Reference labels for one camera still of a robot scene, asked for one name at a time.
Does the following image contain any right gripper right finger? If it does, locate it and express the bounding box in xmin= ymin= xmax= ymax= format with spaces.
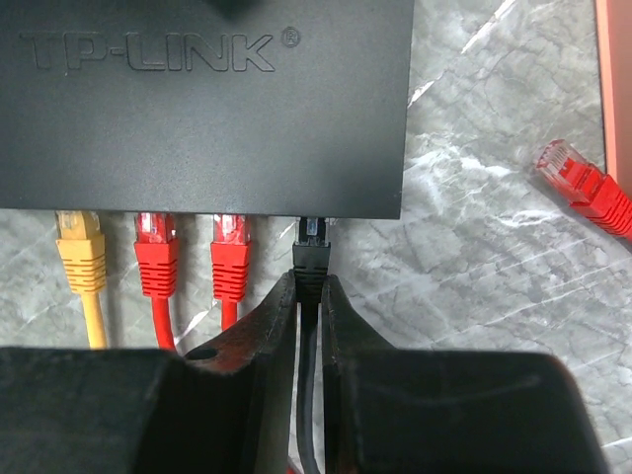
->
xmin=322 ymin=276 xmax=608 ymax=473

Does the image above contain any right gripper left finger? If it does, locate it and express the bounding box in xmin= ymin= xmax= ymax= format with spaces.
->
xmin=1 ymin=273 xmax=296 ymax=473

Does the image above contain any red ethernet cable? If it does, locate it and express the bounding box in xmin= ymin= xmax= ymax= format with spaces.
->
xmin=210 ymin=213 xmax=253 ymax=332
xmin=133 ymin=211 xmax=180 ymax=352

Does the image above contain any black ethernet cable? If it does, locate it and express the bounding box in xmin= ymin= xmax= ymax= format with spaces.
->
xmin=291 ymin=215 xmax=332 ymax=474

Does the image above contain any yellow ethernet cable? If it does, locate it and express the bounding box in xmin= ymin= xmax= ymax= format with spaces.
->
xmin=53 ymin=210 xmax=109 ymax=351

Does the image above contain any black network switch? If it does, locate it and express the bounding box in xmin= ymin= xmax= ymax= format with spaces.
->
xmin=1 ymin=1 xmax=414 ymax=219

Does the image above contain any salmon plastic tray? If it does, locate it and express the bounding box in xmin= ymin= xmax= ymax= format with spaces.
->
xmin=594 ymin=0 xmax=632 ymax=194

